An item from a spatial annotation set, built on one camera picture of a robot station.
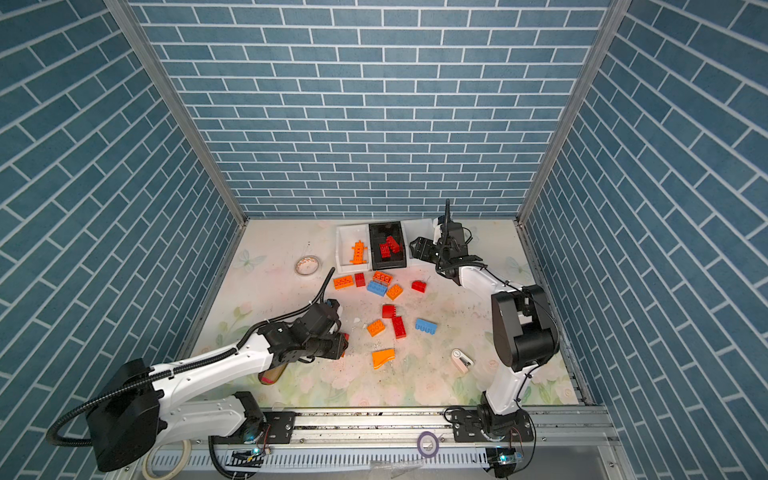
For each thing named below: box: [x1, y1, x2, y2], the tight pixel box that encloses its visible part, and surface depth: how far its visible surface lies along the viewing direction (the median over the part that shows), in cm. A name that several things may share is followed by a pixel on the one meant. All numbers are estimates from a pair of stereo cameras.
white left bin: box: [335, 223, 372, 273], surface depth 111 cm
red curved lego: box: [411, 280, 427, 293], surface depth 101 cm
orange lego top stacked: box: [372, 271, 393, 286], surface depth 101 cm
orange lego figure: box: [349, 240, 368, 265], surface depth 110 cm
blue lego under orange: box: [366, 280, 388, 297], surface depth 101 cm
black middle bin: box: [369, 221, 407, 271], surface depth 111 cm
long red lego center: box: [392, 316, 407, 339], surface depth 93 cm
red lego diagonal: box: [386, 235, 401, 254], surface depth 113 cm
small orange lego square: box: [386, 284, 404, 301], surface depth 101 cm
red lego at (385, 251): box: [379, 243, 391, 259], surface depth 111 cm
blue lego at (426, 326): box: [415, 318, 438, 335], surface depth 91 cm
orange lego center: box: [366, 320, 386, 337], surface depth 92 cm
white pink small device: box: [451, 348, 474, 374], surface depth 86 cm
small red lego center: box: [382, 304, 397, 319], surface depth 96 cm
